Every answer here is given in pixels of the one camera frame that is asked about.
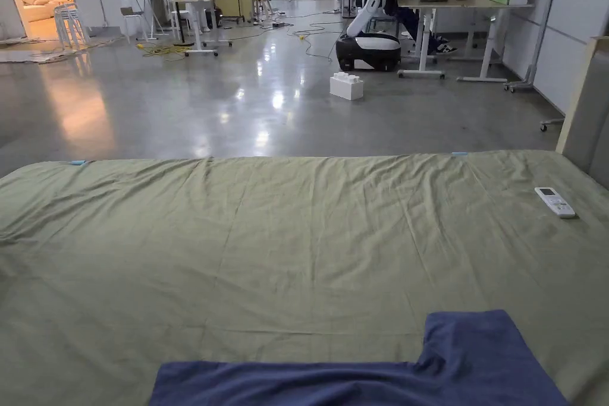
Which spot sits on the bed with pale green sheet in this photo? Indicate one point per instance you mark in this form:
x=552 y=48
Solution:
x=285 y=244

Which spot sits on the white desk with wheels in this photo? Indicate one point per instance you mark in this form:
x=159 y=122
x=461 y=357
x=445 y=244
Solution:
x=202 y=11

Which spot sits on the white building block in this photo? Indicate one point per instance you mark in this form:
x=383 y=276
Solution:
x=347 y=86

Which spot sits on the dark blue shirt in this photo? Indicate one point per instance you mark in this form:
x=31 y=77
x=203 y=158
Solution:
x=456 y=368

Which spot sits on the white remote control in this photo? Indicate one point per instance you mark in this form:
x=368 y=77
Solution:
x=554 y=202

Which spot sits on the beige sofa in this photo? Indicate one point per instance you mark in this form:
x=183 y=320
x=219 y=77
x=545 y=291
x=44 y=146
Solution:
x=38 y=2

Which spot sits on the grey padded headboard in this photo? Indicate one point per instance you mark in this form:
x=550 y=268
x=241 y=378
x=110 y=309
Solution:
x=590 y=116

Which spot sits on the stack of white stools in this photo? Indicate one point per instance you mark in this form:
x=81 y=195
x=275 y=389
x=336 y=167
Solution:
x=69 y=25

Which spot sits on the wooden desk with white legs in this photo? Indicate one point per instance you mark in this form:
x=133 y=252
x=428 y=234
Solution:
x=456 y=11

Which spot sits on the white and black robot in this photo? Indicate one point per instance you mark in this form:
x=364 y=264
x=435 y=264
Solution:
x=368 y=40

